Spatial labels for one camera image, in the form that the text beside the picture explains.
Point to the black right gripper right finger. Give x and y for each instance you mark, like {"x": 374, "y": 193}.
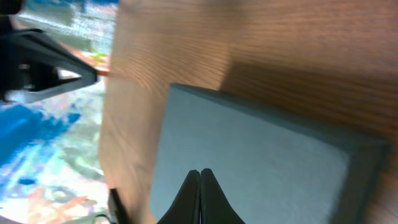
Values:
{"x": 214, "y": 206}

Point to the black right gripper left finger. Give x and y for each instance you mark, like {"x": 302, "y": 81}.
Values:
{"x": 185, "y": 208}

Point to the black gift box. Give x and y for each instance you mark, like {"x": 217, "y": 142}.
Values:
{"x": 273, "y": 166}

